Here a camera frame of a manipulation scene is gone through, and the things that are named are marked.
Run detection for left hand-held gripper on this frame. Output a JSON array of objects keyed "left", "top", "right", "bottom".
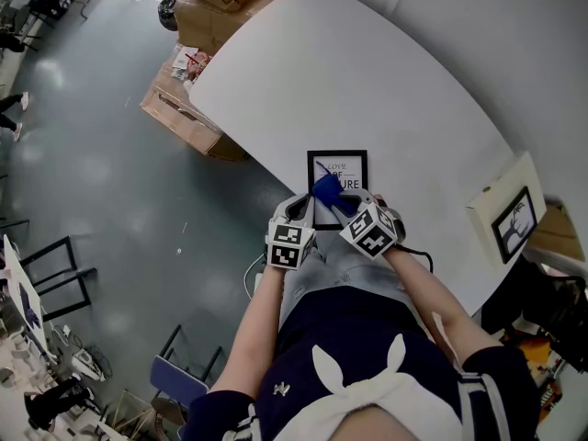
[{"left": 266, "top": 192, "right": 319, "bottom": 273}]

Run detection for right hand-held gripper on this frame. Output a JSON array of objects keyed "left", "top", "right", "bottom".
[{"left": 331, "top": 188, "right": 408, "bottom": 262}]

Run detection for blue cloth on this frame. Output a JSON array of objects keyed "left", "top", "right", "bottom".
[{"left": 311, "top": 160, "right": 345, "bottom": 213}]

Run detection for black picture frame nature print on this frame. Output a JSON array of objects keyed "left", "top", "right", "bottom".
[{"left": 306, "top": 149, "right": 368, "bottom": 232}]

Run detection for person's right forearm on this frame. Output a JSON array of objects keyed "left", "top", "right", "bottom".
[{"left": 383, "top": 245, "right": 502, "bottom": 371}]

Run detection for person's left forearm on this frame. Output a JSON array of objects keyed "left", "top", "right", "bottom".
[{"left": 209, "top": 264, "right": 288, "bottom": 394}]

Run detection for person's light jeans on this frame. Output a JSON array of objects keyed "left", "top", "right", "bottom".
[{"left": 277, "top": 234, "right": 424, "bottom": 334}]

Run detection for person's navy shirt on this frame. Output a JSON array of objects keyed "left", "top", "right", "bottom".
[{"left": 181, "top": 287, "right": 541, "bottom": 441}]

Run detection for open brown cardboard box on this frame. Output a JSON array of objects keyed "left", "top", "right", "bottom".
[{"left": 139, "top": 39, "right": 252, "bottom": 163}]

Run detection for cream flat box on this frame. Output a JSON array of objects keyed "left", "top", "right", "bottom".
[{"left": 464, "top": 151, "right": 548, "bottom": 266}]

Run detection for white table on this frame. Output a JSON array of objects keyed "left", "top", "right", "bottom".
[{"left": 187, "top": 0, "right": 538, "bottom": 316}]

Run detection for pile of plastic packets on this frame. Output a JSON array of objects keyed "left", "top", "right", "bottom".
[{"left": 170, "top": 45, "right": 214, "bottom": 83}]

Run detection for wide brown cardboard box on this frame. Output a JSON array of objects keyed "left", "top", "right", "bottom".
[{"left": 523, "top": 202, "right": 587, "bottom": 262}]

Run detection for blue chair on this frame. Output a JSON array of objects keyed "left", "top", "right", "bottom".
[{"left": 150, "top": 323, "right": 225, "bottom": 431}]

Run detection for white foam board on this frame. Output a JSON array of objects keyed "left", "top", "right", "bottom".
[{"left": 523, "top": 243, "right": 588, "bottom": 277}]

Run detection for large cardboard box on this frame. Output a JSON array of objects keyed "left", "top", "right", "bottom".
[{"left": 173, "top": 0, "right": 300, "bottom": 57}]

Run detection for black office chair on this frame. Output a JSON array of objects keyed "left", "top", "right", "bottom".
[{"left": 480, "top": 259, "right": 588, "bottom": 371}]

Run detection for orange bag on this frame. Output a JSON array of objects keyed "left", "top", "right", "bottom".
[{"left": 500, "top": 333, "right": 552, "bottom": 362}]

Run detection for black trash bag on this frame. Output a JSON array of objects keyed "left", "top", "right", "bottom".
[{"left": 157, "top": 0, "right": 180, "bottom": 31}]

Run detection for brown round stool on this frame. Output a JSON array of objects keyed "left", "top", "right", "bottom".
[{"left": 150, "top": 396, "right": 186, "bottom": 426}]

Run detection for dark blue fabric piece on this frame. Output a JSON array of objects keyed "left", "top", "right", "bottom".
[{"left": 17, "top": 282, "right": 41, "bottom": 331}]

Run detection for black legged work table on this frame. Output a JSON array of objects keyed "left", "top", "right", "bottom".
[{"left": 2, "top": 233, "right": 98, "bottom": 353}]

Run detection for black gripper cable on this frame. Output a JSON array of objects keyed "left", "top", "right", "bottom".
[{"left": 397, "top": 243, "right": 435, "bottom": 275}]

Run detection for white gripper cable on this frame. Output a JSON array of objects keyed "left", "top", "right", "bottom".
[{"left": 243, "top": 253, "right": 268, "bottom": 300}]

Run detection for black-framed deer antler picture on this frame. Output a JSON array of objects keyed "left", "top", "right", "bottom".
[{"left": 490, "top": 186, "right": 538, "bottom": 265}]

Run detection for white device with cables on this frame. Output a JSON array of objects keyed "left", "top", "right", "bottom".
[{"left": 71, "top": 346, "right": 107, "bottom": 381}]

